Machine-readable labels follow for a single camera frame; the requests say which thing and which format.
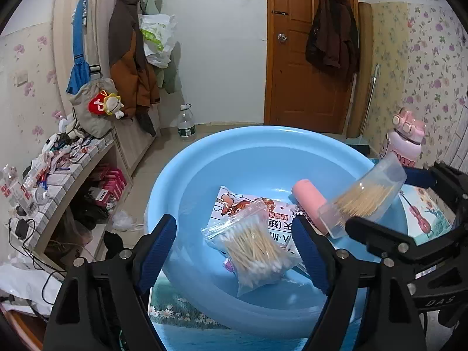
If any clear box of toothpicks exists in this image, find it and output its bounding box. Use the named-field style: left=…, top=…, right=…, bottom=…
left=317, top=152, right=407, bottom=238

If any pink cylindrical roller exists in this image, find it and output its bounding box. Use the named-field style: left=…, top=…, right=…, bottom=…
left=292, top=179, right=328, bottom=235

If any bag of cotton swabs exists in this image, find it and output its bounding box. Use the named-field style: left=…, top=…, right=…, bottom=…
left=202, top=198, right=301, bottom=296

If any crayfish snack packet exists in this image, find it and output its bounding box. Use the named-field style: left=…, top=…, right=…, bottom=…
left=202, top=186, right=305, bottom=278

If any pink white small toy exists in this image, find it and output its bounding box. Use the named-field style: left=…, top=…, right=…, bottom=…
left=223, top=258, right=234, bottom=273

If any printed landscape table mat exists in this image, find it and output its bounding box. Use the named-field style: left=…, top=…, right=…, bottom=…
left=147, top=158, right=455, bottom=351

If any pink CUTE water bottle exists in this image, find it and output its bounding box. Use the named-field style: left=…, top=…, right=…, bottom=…
left=379, top=107, right=426, bottom=167

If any cluttered tiled shelf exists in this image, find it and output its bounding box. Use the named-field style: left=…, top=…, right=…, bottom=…
left=0, top=116, right=130, bottom=264

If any blue plastic basin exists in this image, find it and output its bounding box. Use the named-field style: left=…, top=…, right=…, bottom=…
left=147, top=126, right=373, bottom=338

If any brown wooden door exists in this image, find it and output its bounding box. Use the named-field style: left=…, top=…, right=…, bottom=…
left=264, top=0, right=360, bottom=133

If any dark brown hanging jacket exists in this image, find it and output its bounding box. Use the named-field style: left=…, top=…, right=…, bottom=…
left=305, top=0, right=360, bottom=90

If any clear water bottle on floor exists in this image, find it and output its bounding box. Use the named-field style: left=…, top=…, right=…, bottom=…
left=177, top=103, right=196, bottom=140

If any grey bag with plush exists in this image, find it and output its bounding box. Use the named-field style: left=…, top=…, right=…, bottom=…
left=69, top=67, right=125, bottom=139

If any brown orange hanging coat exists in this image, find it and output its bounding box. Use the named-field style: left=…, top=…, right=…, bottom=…
left=109, top=0, right=159, bottom=136

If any pale green hanging garment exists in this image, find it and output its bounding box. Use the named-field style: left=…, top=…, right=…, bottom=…
left=139, top=0, right=177, bottom=94

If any white green plastic bag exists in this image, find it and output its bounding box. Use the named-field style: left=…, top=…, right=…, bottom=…
left=139, top=13, right=177, bottom=69

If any dustpan with long handle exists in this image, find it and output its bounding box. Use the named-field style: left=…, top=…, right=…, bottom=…
left=345, top=63, right=380, bottom=159

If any blue hanging strap bag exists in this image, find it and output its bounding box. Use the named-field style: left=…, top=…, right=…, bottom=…
left=66, top=0, right=90, bottom=95

